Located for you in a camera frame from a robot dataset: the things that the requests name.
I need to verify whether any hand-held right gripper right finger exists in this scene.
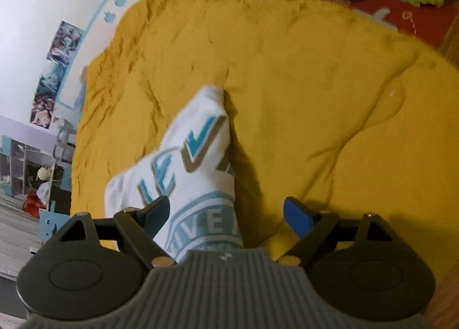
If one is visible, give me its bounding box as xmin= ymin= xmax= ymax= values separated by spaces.
xmin=276 ymin=197 xmax=395 ymax=267

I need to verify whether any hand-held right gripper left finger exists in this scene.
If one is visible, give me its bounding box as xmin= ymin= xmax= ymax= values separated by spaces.
xmin=59 ymin=196 xmax=176 ymax=268

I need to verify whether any white printed t-shirt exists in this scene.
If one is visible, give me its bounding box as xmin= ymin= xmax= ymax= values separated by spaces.
xmin=104 ymin=85 xmax=244 ymax=263

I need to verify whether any mustard yellow blanket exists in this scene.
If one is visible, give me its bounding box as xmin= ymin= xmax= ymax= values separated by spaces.
xmin=70 ymin=0 xmax=459 ymax=276

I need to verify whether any cluttered shelf unit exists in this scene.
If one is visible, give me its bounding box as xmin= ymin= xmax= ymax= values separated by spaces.
xmin=0 ymin=135 xmax=74 ymax=242

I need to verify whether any white blue-trimmed headboard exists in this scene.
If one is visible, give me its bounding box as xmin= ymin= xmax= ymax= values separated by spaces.
xmin=57 ymin=0 xmax=162 ymax=111

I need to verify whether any red play mat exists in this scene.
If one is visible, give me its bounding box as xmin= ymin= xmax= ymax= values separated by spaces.
xmin=265 ymin=0 xmax=459 ymax=50

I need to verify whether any pink-toned wall poster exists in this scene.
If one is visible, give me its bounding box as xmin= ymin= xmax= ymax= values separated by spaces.
xmin=29 ymin=94 xmax=58 ymax=129

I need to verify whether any blue wall poster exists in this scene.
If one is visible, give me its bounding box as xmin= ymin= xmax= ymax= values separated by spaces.
xmin=35 ymin=64 xmax=69 ymax=102

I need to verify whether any colourful wall poster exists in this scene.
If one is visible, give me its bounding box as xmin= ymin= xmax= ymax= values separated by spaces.
xmin=46 ymin=21 xmax=85 ymax=66

